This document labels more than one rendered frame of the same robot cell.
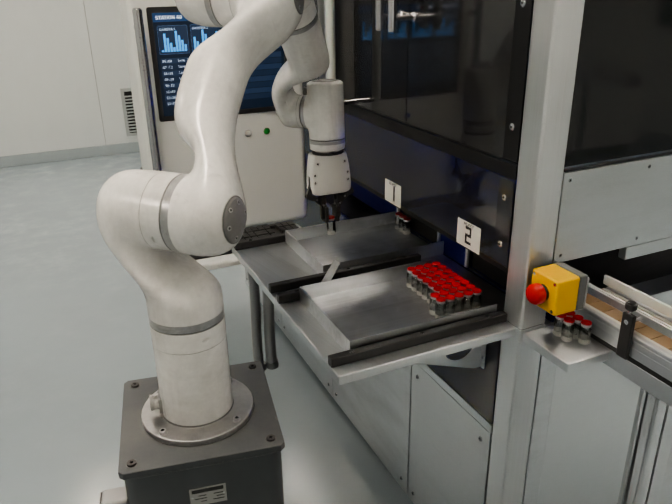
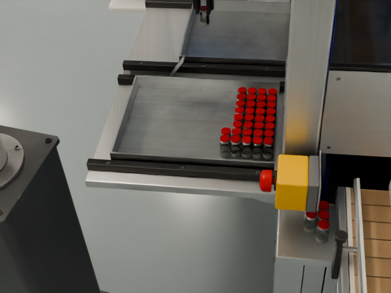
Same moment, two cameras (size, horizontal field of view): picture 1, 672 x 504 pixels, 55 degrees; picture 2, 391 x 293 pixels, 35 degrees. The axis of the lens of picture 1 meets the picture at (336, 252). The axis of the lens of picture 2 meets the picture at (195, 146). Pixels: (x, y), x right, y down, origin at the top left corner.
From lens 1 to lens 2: 0.85 m
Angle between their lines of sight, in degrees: 36
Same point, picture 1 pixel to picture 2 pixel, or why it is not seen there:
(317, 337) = (110, 132)
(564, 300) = (287, 199)
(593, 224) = (377, 128)
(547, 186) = (302, 79)
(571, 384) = not seen: hidden behind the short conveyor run
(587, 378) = not seen: hidden behind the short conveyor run
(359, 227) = (276, 11)
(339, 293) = (174, 90)
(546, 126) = (295, 18)
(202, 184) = not seen: outside the picture
